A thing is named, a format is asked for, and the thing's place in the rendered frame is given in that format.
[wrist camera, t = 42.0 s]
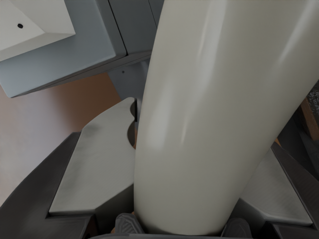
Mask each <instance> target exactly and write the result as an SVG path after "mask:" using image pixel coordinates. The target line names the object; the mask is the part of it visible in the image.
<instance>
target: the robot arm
mask: <svg viewBox="0 0 319 239"><path fill-rule="evenodd" d="M135 122H137V98H133V97H128V98H126V99H124V100H123V101H121V102H119V103H117V104H116V105H114V106H112V107H111V108H109V109H107V110H106V111H104V112H102V113H101V114H99V115H98V116H97V117H95V118H94V119H93V120H91V121H90V122H89V123H88V124H87V125H86V126H84V127H83V128H82V129H81V130H80V132H72V133H71V134H70V135H69V136H68V137H67V138H66V139H65V140H64V141H63V142H62V143H61V144H60V145H59V146H58V147H57V148H56V149H55V150H53V151H52V152H51V153H50V154H49V155H48V156H47V157H46V158H45V159H44V160H43V161H42V162H41V163H40V164H39V165H38V166H37V167H36V168H35V169H34V170H33V171H32V172H31V173H30V174H29V175H28V176H27V177H26V178H25V179H24V180H23V181H22V182H21V183H20V184H19V185H18V186H17V187H16V188H15V190H14V191H13V192H12V193H11V194H10V195H9V197H8V198H7V199H6V201H5V202H4V203H3V204H2V205H1V207H0V239H319V181H318V180H317V179H316V178H315V177H314V176H312V175H311V174H310V173H309V172H308V171H307V170H306V169H305V168H304V167H303V166H302V165H300V164H299V163H298V162H297V161H296V160H295V159H294V158H293V157H292V156H291V155H290V154H288V153H287V152H286V151H285V150H284V149H283V148H282V147H281V146H280V145H279V144H278V143H276V142H274V143H273V144H272V146H271V147H270V149H269V150H268V152H267V153H266V155H265V156H264V158H263V159H262V161H261V162H260V164H259V165H258V167H257V169H256V170H255V172H254V174H253V175H252V177H251V179H250V180H249V182H248V184H247V185H246V187H245V189H244V190H243V192H242V194H241V196H240V198H239V199H238V201H237V203H236V205H235V207H234V209H233V211H232V213H231V215H230V217H229V219H228V221H227V223H226V224H227V226H226V228H225V231H224V233H223V235H222V237H208V236H184V235H161V234H145V232H144V231H143V229H142V227H141V225H140V224H139V222H138V220H137V218H136V217H135V215H133V214H131V213H132V212H134V165H135V152H136V150H135V149H134V148H133V146H134V144H135ZM114 227H115V232H114V233H111V231H112V230H113V228H114Z"/></svg>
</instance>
